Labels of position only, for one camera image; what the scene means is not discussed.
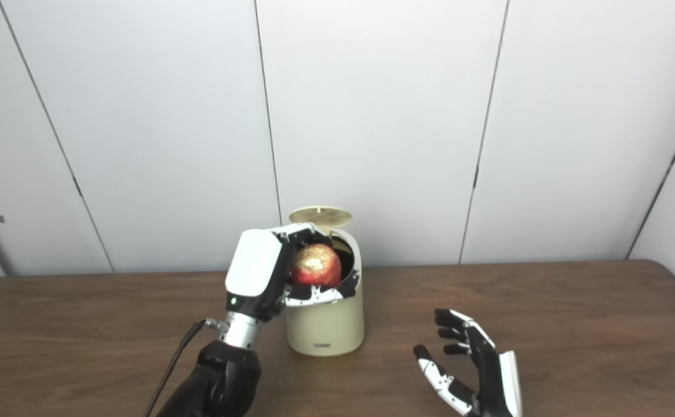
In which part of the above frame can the red apple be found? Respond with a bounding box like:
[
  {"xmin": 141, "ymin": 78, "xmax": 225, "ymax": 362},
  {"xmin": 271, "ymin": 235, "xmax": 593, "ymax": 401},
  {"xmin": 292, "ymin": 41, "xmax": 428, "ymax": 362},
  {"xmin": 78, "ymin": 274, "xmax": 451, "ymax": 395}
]
[{"xmin": 290, "ymin": 243, "xmax": 342, "ymax": 288}]

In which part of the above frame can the cream round bin lid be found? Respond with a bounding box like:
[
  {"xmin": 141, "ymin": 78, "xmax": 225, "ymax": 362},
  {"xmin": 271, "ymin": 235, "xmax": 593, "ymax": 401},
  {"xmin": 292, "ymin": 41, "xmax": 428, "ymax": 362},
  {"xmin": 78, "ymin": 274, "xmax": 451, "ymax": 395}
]
[{"xmin": 289, "ymin": 206, "xmax": 353, "ymax": 233}]

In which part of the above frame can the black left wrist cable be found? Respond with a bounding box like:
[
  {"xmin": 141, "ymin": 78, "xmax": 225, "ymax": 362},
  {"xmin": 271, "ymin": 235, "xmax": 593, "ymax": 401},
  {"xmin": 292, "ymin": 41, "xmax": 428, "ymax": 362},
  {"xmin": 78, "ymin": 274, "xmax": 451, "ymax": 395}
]
[{"xmin": 143, "ymin": 318, "xmax": 229, "ymax": 417}]

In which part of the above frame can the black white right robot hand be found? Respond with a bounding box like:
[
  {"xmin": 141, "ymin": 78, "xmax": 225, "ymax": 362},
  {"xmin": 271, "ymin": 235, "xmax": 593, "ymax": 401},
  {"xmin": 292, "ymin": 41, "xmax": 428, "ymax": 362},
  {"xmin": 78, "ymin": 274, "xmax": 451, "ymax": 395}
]
[{"xmin": 413, "ymin": 308, "xmax": 524, "ymax": 417}]

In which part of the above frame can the cream-colored bin body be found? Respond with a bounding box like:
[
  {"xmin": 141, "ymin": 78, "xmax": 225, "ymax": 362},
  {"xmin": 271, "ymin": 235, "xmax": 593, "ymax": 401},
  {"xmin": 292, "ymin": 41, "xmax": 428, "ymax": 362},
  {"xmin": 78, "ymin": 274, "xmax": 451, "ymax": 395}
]
[{"xmin": 285, "ymin": 227, "xmax": 366, "ymax": 357}]

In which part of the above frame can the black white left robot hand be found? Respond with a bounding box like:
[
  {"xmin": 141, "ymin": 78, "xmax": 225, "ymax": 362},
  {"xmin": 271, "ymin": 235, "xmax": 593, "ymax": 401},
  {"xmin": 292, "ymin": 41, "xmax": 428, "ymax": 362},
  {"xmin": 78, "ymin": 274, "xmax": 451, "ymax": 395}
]
[{"xmin": 225, "ymin": 223, "xmax": 361, "ymax": 323}]

